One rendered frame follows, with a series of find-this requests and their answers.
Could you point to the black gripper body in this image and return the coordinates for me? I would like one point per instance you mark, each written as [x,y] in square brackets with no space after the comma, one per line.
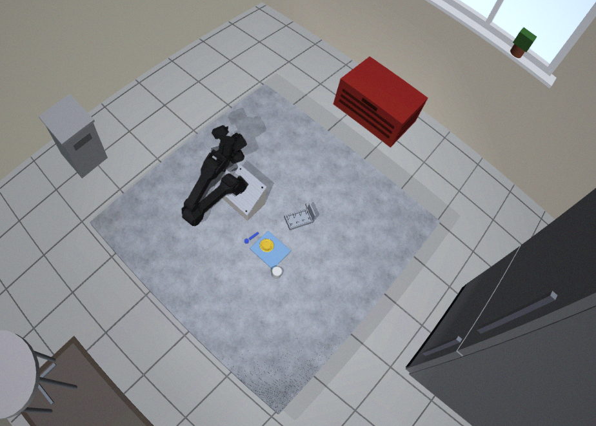
[221,131]

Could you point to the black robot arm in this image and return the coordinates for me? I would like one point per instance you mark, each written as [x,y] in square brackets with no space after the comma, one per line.
[193,210]

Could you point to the olive-yellow round plate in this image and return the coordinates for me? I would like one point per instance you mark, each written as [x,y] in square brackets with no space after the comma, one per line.
[266,245]

